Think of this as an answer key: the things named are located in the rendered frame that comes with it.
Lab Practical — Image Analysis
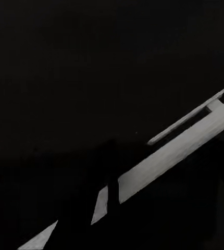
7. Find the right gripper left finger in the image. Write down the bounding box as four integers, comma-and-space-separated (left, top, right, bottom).
43, 139, 122, 250

